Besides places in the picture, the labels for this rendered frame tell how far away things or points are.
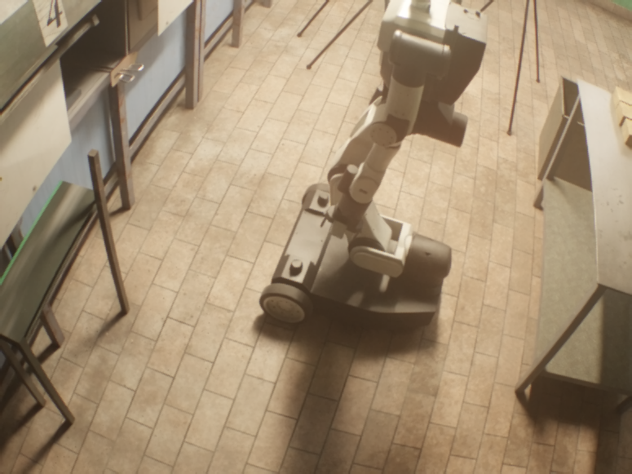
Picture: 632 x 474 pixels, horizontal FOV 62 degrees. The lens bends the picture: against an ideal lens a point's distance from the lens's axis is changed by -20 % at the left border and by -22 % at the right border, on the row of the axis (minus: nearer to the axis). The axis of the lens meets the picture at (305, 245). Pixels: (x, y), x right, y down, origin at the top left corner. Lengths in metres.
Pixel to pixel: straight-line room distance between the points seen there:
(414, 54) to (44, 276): 1.24
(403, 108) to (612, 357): 1.54
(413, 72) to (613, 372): 1.62
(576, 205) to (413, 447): 1.48
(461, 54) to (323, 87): 1.92
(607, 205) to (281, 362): 1.40
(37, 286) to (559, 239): 2.22
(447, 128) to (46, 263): 1.30
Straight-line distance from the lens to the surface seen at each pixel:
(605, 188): 2.29
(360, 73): 3.71
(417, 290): 2.49
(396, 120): 1.68
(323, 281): 2.47
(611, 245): 2.10
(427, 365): 2.56
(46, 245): 1.99
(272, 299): 2.46
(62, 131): 1.84
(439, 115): 1.90
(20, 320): 1.86
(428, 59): 1.55
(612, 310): 2.83
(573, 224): 3.02
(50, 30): 1.32
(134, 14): 2.35
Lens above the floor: 2.19
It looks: 52 degrees down
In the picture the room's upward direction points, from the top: 9 degrees clockwise
